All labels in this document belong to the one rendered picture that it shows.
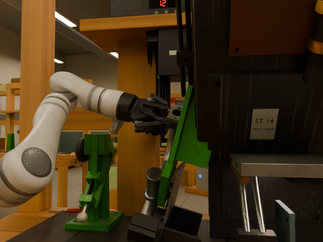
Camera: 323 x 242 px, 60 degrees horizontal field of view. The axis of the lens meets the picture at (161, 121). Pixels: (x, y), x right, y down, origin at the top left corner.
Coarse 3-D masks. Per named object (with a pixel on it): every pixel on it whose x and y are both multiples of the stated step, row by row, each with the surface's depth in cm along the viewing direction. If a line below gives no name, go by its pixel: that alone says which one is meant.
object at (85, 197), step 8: (112, 144) 92; (112, 152) 92; (88, 176) 83; (96, 176) 82; (88, 184) 84; (104, 184) 85; (88, 192) 80; (96, 192) 82; (80, 200) 77; (88, 200) 77; (96, 200) 80; (80, 208) 80; (88, 208) 79; (96, 208) 79
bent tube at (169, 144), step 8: (176, 112) 71; (168, 120) 68; (176, 120) 68; (168, 136) 75; (168, 144) 75; (168, 152) 75; (160, 168) 73; (144, 208) 64; (152, 208) 64; (152, 216) 63
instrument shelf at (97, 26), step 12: (84, 24) 90; (96, 24) 89; (108, 24) 89; (120, 24) 88; (132, 24) 87; (144, 24) 87; (156, 24) 86; (168, 24) 86; (96, 36) 95; (108, 36) 95; (120, 36) 95; (132, 36) 95; (144, 36) 95; (108, 48) 108
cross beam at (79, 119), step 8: (72, 112) 112; (80, 112) 111; (88, 112) 110; (72, 120) 111; (80, 120) 111; (88, 120) 110; (96, 120) 110; (104, 120) 109; (64, 128) 112; (72, 128) 111; (80, 128) 111; (88, 128) 110; (96, 128) 110; (104, 128) 109
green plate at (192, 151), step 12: (192, 96) 59; (192, 108) 59; (180, 120) 58; (192, 120) 59; (180, 132) 58; (192, 132) 59; (180, 144) 59; (192, 144) 59; (204, 144) 58; (180, 156) 59; (192, 156) 59; (204, 156) 58
